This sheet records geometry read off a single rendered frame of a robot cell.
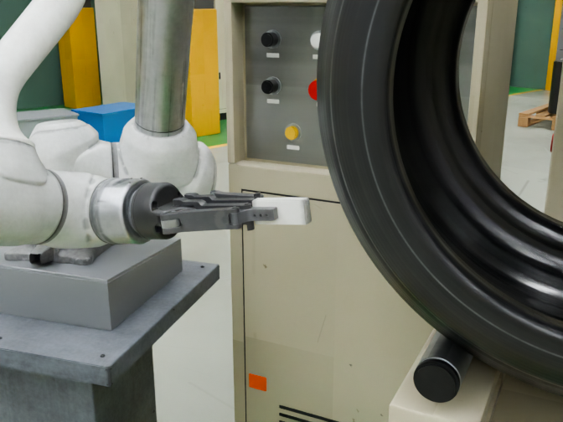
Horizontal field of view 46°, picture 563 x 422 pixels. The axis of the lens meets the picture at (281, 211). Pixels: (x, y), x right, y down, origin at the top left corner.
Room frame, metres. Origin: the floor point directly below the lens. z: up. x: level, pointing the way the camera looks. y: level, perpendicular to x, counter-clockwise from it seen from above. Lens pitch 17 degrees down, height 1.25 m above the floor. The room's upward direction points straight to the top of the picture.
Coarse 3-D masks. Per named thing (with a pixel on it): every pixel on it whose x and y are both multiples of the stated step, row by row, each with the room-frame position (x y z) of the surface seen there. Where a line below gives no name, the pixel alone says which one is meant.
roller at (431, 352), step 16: (432, 352) 0.58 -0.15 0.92; (448, 352) 0.58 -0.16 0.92; (464, 352) 0.59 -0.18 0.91; (416, 368) 0.57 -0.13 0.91; (432, 368) 0.56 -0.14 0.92; (448, 368) 0.56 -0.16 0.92; (464, 368) 0.57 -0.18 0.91; (416, 384) 0.57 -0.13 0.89; (432, 384) 0.56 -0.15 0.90; (448, 384) 0.55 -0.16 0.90; (432, 400) 0.56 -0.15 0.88; (448, 400) 0.55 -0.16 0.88
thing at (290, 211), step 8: (256, 200) 0.76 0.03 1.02; (264, 200) 0.76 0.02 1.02; (272, 200) 0.75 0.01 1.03; (280, 200) 0.75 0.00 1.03; (288, 200) 0.74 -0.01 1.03; (296, 200) 0.74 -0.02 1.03; (304, 200) 0.74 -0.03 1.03; (280, 208) 0.75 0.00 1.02; (288, 208) 0.74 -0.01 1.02; (296, 208) 0.74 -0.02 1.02; (304, 208) 0.73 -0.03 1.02; (280, 216) 0.75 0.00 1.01; (288, 216) 0.74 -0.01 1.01; (296, 216) 0.74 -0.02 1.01; (304, 216) 0.73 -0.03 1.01; (304, 224) 0.73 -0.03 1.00
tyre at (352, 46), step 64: (384, 0) 0.58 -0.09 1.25; (448, 0) 0.83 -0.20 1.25; (320, 64) 0.64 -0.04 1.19; (384, 64) 0.57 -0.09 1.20; (448, 64) 0.83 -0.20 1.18; (320, 128) 0.64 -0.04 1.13; (384, 128) 0.57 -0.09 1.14; (448, 128) 0.82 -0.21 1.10; (384, 192) 0.57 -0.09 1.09; (448, 192) 0.81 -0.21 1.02; (512, 192) 0.81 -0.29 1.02; (384, 256) 0.58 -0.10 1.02; (448, 256) 0.55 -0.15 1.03; (512, 256) 0.77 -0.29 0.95; (448, 320) 0.55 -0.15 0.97; (512, 320) 0.52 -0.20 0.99
